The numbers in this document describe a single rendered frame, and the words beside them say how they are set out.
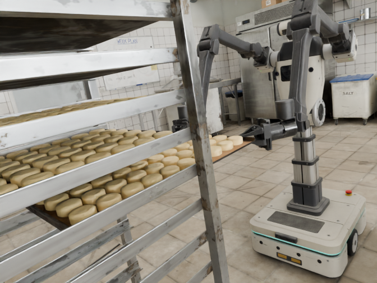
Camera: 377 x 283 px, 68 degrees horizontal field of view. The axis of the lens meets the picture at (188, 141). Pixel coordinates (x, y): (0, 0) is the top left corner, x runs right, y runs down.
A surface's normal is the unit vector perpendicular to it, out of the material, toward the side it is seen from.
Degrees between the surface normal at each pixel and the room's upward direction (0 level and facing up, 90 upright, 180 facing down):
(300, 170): 90
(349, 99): 89
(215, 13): 90
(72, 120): 90
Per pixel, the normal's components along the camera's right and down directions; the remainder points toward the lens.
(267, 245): -0.67, 0.28
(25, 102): 0.67, 0.07
